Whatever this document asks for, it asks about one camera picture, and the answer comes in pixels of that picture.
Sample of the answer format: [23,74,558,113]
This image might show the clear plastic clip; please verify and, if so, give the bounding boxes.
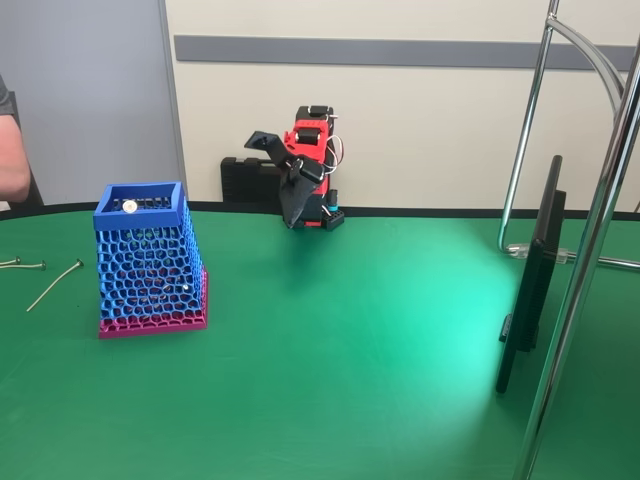
[508,242,577,264]

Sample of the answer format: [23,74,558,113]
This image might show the black plastic tool case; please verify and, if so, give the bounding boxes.
[220,156,290,204]

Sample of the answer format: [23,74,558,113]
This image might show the blue and magenta mesh basket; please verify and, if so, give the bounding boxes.
[93,180,211,342]

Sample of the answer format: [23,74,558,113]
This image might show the long metal nail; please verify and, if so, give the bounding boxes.
[25,257,86,314]

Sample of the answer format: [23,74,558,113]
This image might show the person's bare forearm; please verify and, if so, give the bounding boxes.
[0,112,33,204]

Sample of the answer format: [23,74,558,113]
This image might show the chrome tube stand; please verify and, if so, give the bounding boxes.
[496,0,640,480]

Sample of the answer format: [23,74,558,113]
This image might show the grey shirt sleeve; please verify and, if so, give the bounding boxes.
[0,74,22,119]

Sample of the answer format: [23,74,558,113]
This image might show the black monitor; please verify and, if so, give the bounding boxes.
[494,154,569,396]

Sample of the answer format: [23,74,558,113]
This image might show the black perforated base block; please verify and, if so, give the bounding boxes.
[321,207,347,233]

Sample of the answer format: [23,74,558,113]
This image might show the green cloth with black border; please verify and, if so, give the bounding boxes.
[0,199,640,480]

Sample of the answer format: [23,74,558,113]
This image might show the red white servo wires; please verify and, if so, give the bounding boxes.
[321,112,347,177]

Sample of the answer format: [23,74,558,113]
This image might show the grey wall rail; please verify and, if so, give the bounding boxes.
[173,34,637,72]

